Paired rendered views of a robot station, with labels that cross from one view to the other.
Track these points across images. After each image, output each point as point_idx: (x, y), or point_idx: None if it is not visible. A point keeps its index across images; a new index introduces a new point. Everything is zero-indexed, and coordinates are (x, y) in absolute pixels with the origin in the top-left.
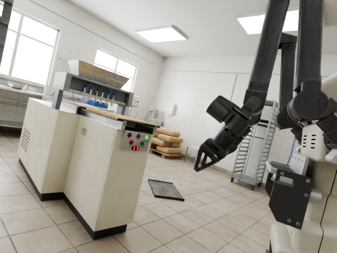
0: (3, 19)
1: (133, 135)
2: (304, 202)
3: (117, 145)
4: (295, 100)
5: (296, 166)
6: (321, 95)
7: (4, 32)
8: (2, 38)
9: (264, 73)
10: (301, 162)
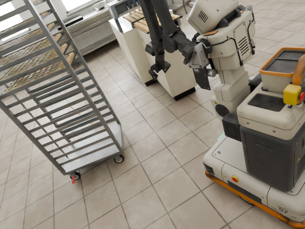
0: (64, 31)
1: None
2: (206, 78)
3: None
4: (163, 45)
5: None
6: (169, 42)
7: (69, 36)
8: (70, 39)
9: (152, 31)
10: None
